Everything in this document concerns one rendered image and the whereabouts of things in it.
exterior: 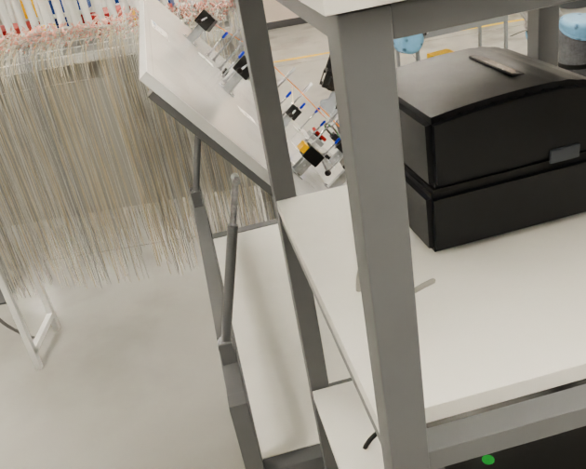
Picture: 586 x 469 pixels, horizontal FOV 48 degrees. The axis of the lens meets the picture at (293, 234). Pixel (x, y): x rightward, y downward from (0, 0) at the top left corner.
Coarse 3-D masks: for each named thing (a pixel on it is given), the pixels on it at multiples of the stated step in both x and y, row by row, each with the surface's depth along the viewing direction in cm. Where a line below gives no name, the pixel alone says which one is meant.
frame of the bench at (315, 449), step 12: (240, 228) 246; (252, 228) 244; (216, 252) 233; (252, 420) 157; (276, 456) 146; (288, 456) 145; (300, 456) 145; (312, 456) 144; (264, 468) 144; (276, 468) 143; (288, 468) 143; (300, 468) 144; (312, 468) 145; (324, 468) 146
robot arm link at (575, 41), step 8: (568, 16) 205; (576, 16) 205; (584, 16) 204; (560, 24) 204; (568, 24) 201; (576, 24) 200; (584, 24) 199; (560, 32) 205; (568, 32) 201; (576, 32) 200; (584, 32) 199; (560, 40) 205; (568, 40) 202; (576, 40) 201; (584, 40) 200; (560, 48) 207; (568, 48) 204; (576, 48) 202; (584, 48) 202; (560, 56) 208; (568, 56) 205; (576, 56) 203; (584, 56) 203; (568, 64) 206; (576, 64) 204
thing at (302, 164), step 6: (312, 150) 132; (306, 156) 132; (312, 156) 133; (318, 156) 133; (300, 162) 133; (306, 162) 133; (312, 162) 133; (318, 162) 133; (324, 162) 135; (294, 168) 135; (300, 168) 136; (306, 168) 134; (300, 174) 134; (330, 174) 136
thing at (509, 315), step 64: (256, 0) 92; (320, 0) 39; (384, 0) 39; (448, 0) 42; (512, 0) 42; (576, 0) 43; (256, 64) 96; (384, 64) 42; (384, 128) 44; (320, 192) 106; (384, 192) 46; (320, 256) 88; (384, 256) 49; (448, 256) 83; (512, 256) 81; (576, 256) 79; (384, 320) 51; (448, 320) 72; (512, 320) 70; (576, 320) 68; (320, 384) 124; (384, 384) 54; (448, 384) 63; (512, 384) 62; (384, 448) 60; (448, 448) 59
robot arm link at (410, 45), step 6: (408, 36) 185; (414, 36) 186; (420, 36) 186; (396, 42) 188; (402, 42) 186; (408, 42) 186; (414, 42) 186; (420, 42) 187; (396, 48) 190; (402, 48) 187; (408, 48) 187; (414, 48) 187
